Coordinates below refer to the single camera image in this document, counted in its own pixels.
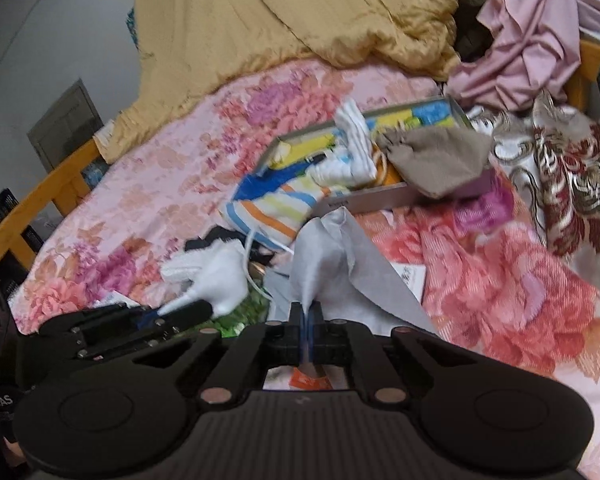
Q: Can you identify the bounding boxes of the orange white box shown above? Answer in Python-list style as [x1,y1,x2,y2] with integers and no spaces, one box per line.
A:
[289,367,332,391]

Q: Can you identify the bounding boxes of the light grey cloth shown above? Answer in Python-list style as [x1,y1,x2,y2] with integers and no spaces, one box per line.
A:
[264,207,437,336]

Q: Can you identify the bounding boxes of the green patterned item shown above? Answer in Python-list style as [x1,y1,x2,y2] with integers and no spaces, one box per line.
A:
[212,290,270,338]

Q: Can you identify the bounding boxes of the pink crumpled cloth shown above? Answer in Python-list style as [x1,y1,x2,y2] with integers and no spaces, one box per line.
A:
[445,0,600,112]

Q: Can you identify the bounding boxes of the white fluffy cloth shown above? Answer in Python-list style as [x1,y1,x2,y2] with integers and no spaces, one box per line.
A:
[158,240,249,318]

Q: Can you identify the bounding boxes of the pink floral bedsheet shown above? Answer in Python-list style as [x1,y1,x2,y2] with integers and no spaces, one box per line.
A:
[9,56,600,480]

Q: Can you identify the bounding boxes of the colourful wall poster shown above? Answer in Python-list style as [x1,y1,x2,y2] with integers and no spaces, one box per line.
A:
[125,8,138,49]

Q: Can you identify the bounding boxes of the yellow quilted comforter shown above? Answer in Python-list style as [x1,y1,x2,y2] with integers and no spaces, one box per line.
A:
[97,0,458,162]

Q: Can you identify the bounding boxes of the colourful cartoon towel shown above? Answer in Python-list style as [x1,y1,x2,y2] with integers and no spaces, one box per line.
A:
[218,98,456,254]

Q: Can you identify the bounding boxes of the white baby socks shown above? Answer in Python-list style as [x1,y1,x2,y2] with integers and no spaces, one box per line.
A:
[306,99,377,188]

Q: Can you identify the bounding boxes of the white printed card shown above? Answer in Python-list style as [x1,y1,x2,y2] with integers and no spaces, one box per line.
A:
[391,262,427,302]

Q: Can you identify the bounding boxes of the grey shallow box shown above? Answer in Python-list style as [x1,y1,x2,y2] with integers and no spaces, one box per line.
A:
[252,96,495,217]

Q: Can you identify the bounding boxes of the wooden bed frame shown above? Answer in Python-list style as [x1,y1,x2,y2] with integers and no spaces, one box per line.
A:
[0,139,99,270]

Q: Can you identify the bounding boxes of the taupe drawstring pouch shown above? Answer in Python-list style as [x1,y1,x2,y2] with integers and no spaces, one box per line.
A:
[377,126,493,198]

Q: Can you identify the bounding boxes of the red gold brocade cloth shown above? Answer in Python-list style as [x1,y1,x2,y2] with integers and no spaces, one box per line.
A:
[467,92,600,291]

